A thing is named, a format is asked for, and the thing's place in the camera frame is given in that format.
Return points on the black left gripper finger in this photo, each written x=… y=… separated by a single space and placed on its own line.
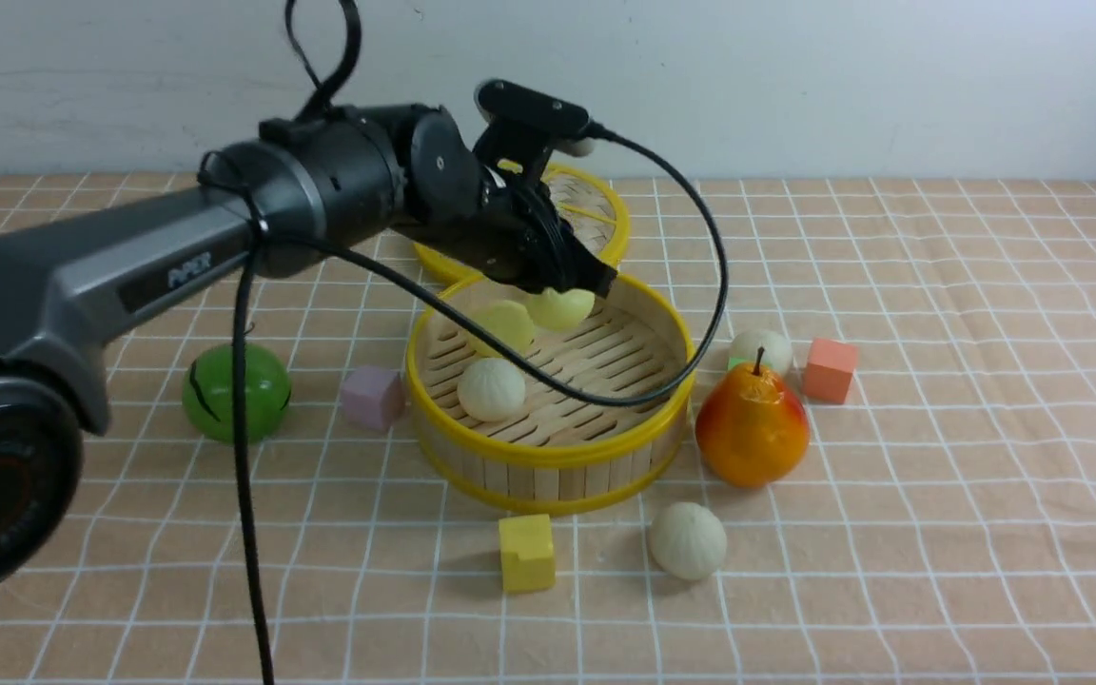
x=571 y=266

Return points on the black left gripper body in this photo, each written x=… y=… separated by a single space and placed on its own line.
x=451 y=201

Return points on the yellow bun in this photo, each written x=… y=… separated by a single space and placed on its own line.
x=560 y=311
x=507 y=321

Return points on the white bun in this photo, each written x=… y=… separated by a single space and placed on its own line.
x=491 y=389
x=772 y=348
x=688 y=541

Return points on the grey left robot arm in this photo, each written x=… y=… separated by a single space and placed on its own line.
x=338 y=174

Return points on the woven steamer lid yellow rim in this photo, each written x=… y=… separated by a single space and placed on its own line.
x=598 y=215

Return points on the bamboo steamer tray yellow rim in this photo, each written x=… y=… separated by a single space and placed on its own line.
x=559 y=456

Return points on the pink cube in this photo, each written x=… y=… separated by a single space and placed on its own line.
x=372 y=397

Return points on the orange toy pear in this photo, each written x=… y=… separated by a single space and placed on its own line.
x=752 y=430

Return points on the orange cube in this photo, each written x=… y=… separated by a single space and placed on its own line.
x=829 y=370

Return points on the yellow cube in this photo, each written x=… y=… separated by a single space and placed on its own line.
x=527 y=557

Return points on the green toy watermelon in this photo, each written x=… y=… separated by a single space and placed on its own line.
x=207 y=393

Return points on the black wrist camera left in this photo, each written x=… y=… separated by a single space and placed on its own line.
x=525 y=127

